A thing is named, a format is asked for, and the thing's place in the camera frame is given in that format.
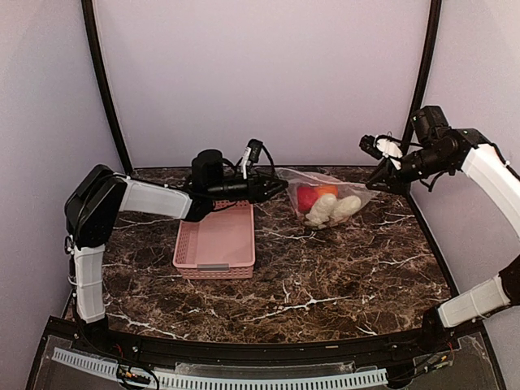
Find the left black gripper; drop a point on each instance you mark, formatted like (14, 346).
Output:
(258, 188)

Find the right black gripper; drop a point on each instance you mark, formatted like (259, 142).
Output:
(382, 175)

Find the red pomegranate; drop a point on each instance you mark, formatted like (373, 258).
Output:
(306, 197)

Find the orange fruit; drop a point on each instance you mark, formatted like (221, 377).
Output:
(327, 189)

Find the clear zip top bag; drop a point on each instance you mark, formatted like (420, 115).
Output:
(297, 178)

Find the white wrinkled radish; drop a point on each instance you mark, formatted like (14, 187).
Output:
(321, 210)

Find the pink perforated plastic basket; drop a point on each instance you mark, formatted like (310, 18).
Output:
(220, 247)

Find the pale green radish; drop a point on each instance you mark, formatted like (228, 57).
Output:
(346, 207)

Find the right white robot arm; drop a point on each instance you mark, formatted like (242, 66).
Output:
(486, 167)

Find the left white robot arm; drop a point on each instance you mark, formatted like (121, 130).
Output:
(92, 209)

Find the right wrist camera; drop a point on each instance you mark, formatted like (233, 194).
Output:
(379, 147)

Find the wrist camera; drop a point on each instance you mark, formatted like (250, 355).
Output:
(379, 147)
(250, 156)

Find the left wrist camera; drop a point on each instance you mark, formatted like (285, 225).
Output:
(250, 156)

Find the black front rail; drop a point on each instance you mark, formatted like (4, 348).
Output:
(389, 350)

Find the right black frame post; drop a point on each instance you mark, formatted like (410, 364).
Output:
(427, 55)

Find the black frame post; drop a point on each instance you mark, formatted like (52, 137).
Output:
(91, 29)
(427, 55)

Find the left black frame post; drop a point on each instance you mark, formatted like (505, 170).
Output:
(91, 29)

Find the white slotted cable duct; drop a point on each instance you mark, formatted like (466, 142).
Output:
(199, 376)

